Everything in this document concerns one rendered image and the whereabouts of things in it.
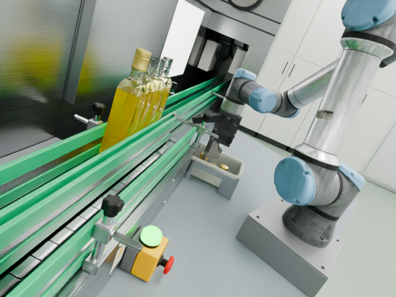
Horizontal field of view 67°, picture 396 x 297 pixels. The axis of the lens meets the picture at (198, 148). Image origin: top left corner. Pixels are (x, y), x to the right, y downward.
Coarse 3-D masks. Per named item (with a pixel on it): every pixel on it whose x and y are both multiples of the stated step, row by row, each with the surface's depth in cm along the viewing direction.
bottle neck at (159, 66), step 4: (156, 56) 77; (160, 60) 76; (164, 60) 77; (156, 64) 76; (160, 64) 76; (156, 68) 77; (160, 68) 77; (156, 72) 77; (160, 72) 78; (156, 76) 78; (160, 76) 79
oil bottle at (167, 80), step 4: (164, 76) 83; (168, 76) 84; (164, 80) 82; (168, 80) 83; (164, 84) 82; (168, 84) 84; (164, 88) 83; (168, 88) 85; (164, 92) 83; (168, 92) 86; (164, 96) 85; (160, 100) 84; (164, 100) 87; (160, 104) 85; (164, 104) 88; (160, 108) 86; (156, 112) 85; (160, 112) 88; (156, 116) 86; (160, 116) 90; (156, 120) 88
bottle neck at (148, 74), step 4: (152, 60) 71; (156, 60) 72; (148, 64) 71; (152, 64) 71; (148, 68) 71; (152, 68) 72; (148, 72) 72; (152, 72) 73; (144, 76) 72; (148, 76) 72
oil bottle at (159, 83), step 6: (156, 78) 78; (156, 84) 77; (162, 84) 79; (156, 90) 77; (162, 90) 81; (156, 96) 78; (156, 102) 80; (150, 108) 79; (156, 108) 83; (150, 114) 80; (150, 120) 82; (144, 126) 81
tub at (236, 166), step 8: (200, 144) 120; (200, 152) 121; (224, 152) 120; (200, 160) 105; (208, 160) 121; (216, 160) 120; (224, 160) 120; (232, 160) 119; (240, 160) 118; (216, 168) 104; (232, 168) 120; (240, 168) 112; (232, 176) 103; (240, 176) 105
